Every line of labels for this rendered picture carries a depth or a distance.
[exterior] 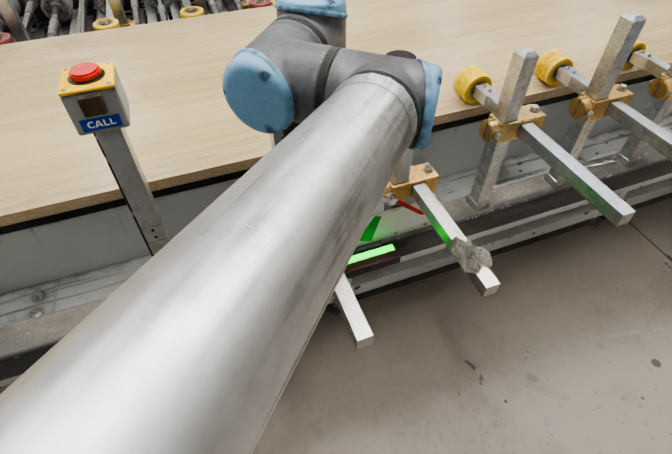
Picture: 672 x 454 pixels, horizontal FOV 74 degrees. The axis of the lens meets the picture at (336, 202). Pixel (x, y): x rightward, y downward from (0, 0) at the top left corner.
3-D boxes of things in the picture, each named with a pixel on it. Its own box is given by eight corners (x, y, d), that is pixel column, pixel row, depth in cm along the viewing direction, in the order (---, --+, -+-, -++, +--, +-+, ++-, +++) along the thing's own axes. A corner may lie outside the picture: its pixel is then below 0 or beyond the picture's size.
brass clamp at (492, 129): (541, 135, 101) (548, 116, 97) (490, 148, 97) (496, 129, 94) (523, 120, 105) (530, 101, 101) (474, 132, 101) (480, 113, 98)
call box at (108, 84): (133, 131, 64) (113, 83, 59) (81, 141, 63) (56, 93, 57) (130, 105, 69) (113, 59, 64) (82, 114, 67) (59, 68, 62)
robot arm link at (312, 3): (257, 0, 53) (291, -28, 59) (268, 92, 62) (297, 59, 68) (331, 11, 51) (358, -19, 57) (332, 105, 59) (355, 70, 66)
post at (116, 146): (193, 294, 97) (122, 124, 64) (170, 301, 95) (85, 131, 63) (190, 278, 100) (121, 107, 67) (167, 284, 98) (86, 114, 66)
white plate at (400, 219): (432, 225, 111) (438, 197, 103) (334, 254, 104) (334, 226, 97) (430, 224, 111) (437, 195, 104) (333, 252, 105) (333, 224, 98)
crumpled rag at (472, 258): (499, 267, 82) (503, 259, 80) (467, 277, 80) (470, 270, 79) (473, 233, 88) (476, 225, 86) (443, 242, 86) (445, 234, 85)
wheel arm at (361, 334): (373, 345, 77) (375, 334, 74) (355, 352, 77) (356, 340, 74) (300, 185, 106) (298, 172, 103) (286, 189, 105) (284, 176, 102)
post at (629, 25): (562, 188, 123) (649, 15, 89) (551, 191, 122) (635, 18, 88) (553, 180, 125) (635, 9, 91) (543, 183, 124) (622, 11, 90)
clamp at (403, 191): (435, 191, 102) (439, 175, 98) (382, 206, 99) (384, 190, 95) (424, 176, 106) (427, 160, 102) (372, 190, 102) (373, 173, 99)
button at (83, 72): (103, 84, 60) (99, 73, 59) (71, 90, 59) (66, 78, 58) (103, 70, 63) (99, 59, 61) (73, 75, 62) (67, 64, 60)
